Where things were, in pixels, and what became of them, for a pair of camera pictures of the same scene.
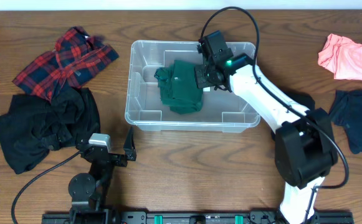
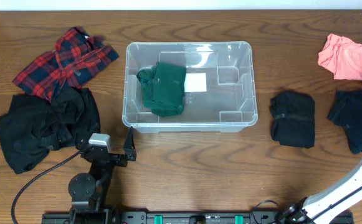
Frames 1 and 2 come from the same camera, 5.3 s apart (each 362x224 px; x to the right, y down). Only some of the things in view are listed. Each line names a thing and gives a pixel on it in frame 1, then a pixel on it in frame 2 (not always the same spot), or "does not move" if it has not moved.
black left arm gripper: (113, 158) does not move
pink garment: (349, 60) does not move
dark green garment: (179, 87) -> (163, 88)
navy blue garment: (352, 110) does not move
